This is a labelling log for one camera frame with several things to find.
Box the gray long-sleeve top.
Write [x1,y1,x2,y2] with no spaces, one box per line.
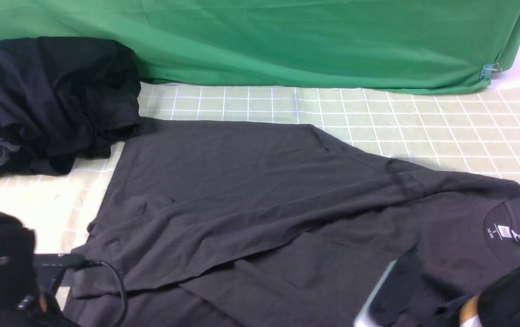
[73,118,520,327]

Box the green backdrop cloth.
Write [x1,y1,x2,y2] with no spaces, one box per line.
[0,0,520,95]

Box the black clothes pile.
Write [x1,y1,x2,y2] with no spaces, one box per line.
[0,37,141,177]

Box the light green checkered tablecloth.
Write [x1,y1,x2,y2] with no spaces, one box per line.
[0,84,520,253]

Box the blue binder clip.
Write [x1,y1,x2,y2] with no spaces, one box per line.
[479,63,503,80]

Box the silver wrist camera, camera right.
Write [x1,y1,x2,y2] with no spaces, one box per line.
[353,255,422,327]

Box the silver wrist camera, camera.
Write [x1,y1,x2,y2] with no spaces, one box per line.
[33,254,87,296]
[353,255,422,327]

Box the black cable, camera left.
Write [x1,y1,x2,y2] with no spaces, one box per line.
[85,260,129,327]

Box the silver wrist camera, camera left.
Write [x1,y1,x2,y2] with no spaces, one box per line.
[33,254,87,296]

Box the black robot arm, camera left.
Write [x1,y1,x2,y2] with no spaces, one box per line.
[0,212,76,327]

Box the black robot arm, camera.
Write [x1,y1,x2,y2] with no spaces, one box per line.
[459,267,520,327]
[0,212,76,327]

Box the black robot arm, camera right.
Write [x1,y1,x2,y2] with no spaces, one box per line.
[459,267,520,327]

